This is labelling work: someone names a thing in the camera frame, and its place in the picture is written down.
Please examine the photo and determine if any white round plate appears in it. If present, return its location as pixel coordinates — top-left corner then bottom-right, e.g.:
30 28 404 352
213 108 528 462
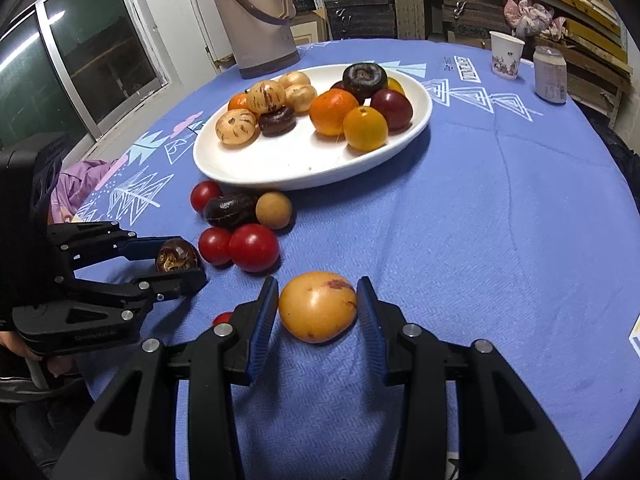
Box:
192 64 433 192

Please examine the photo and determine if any wooden picture frame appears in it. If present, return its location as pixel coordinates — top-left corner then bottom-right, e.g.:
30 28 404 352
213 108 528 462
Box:
290 10 326 46

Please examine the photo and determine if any yellow fruit with red blotch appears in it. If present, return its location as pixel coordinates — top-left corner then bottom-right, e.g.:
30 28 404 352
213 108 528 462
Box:
278 271 358 344

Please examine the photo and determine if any purple cloth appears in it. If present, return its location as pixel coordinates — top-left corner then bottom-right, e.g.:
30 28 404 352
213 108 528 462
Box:
47 159 128 223

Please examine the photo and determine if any person's left hand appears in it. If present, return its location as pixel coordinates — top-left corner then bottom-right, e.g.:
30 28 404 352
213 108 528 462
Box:
0 331 81 378

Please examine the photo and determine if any person's dark clothing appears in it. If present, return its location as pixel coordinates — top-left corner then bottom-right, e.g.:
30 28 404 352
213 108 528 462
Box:
0 375 96 480

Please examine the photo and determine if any sliding glass window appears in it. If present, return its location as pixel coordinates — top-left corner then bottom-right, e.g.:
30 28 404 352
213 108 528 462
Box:
0 0 171 153

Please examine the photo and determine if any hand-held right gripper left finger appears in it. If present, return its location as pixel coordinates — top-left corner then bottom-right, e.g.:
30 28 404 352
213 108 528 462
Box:
50 276 280 480

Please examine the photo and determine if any shelf with stacked wooden boards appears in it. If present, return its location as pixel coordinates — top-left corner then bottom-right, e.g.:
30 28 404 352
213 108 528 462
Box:
290 0 633 126

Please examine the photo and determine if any dark purple passion fruit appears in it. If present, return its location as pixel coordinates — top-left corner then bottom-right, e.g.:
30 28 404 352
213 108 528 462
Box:
155 238 203 273

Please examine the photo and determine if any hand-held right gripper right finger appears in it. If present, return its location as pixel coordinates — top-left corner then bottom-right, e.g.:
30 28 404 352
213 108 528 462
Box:
356 276 583 480

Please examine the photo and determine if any tan round fruit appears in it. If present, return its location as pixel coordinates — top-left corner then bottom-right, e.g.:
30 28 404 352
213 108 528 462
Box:
255 191 293 230
277 71 312 91
283 84 318 114

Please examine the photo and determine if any beige thermos jug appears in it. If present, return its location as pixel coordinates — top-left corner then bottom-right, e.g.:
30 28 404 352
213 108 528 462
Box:
206 0 301 80

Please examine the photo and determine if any white paper cup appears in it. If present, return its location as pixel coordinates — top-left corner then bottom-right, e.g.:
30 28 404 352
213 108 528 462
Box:
489 30 526 81

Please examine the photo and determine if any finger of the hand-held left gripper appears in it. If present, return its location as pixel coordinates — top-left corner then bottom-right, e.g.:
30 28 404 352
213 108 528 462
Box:
55 267 207 318
47 221 182 273

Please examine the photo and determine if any pink crumpled cloth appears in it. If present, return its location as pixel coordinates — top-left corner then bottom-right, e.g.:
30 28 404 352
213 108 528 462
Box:
502 0 566 38

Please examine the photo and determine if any silver drink can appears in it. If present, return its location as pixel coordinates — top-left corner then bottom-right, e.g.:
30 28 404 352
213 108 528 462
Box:
532 45 568 105

